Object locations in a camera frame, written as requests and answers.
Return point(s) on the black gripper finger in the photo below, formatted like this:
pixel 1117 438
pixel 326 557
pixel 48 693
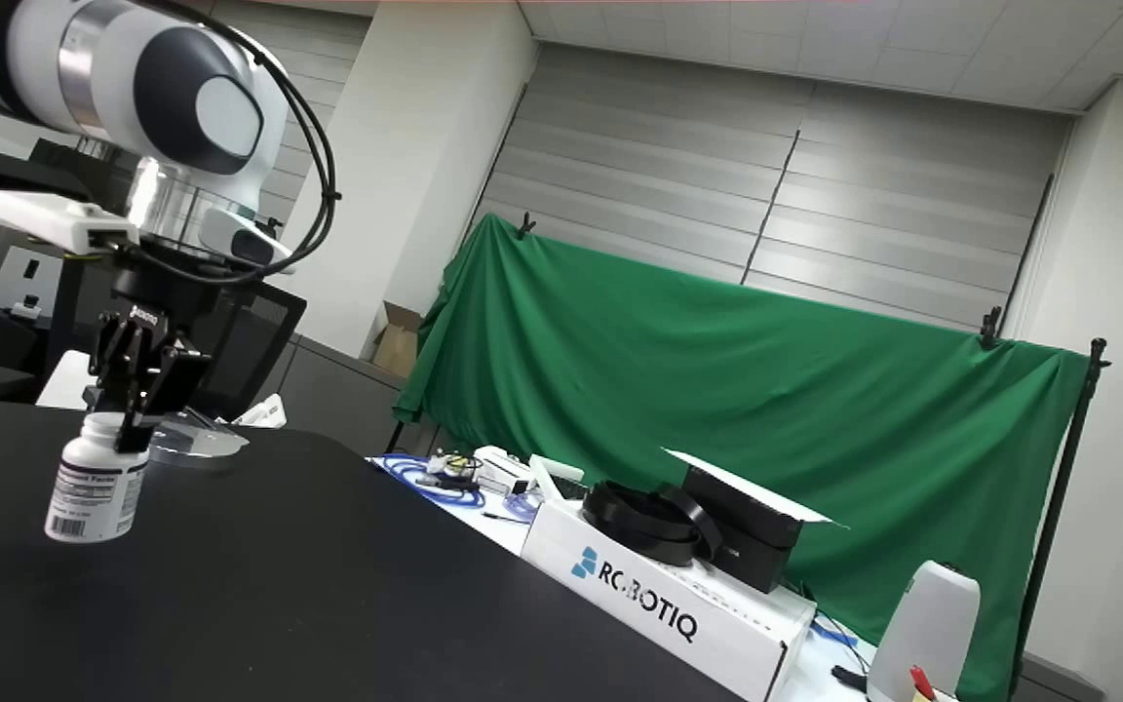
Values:
pixel 165 390
pixel 114 363

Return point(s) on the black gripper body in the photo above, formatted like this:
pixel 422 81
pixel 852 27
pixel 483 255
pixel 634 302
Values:
pixel 176 289

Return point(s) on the white pill bottle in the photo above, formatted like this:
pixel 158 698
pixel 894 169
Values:
pixel 96 488

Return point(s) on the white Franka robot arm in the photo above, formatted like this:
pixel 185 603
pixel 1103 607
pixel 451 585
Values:
pixel 106 81

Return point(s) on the brown cardboard box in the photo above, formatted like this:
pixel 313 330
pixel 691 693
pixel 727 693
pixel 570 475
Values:
pixel 395 345

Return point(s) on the white rectangular device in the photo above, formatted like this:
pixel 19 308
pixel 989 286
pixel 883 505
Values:
pixel 505 468

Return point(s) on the white Robotiq cardboard box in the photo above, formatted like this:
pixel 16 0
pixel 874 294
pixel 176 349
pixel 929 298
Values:
pixel 662 607

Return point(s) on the green backdrop cloth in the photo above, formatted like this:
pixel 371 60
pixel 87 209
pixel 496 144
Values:
pixel 743 390

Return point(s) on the white flat board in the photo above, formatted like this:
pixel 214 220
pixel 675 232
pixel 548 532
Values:
pixel 743 488

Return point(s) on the white plastic container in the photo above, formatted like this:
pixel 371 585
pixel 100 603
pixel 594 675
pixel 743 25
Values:
pixel 924 638

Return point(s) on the black backdrop stand pole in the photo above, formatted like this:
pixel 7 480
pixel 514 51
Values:
pixel 1061 494

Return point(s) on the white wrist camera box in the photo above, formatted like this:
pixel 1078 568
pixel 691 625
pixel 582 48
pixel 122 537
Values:
pixel 48 220

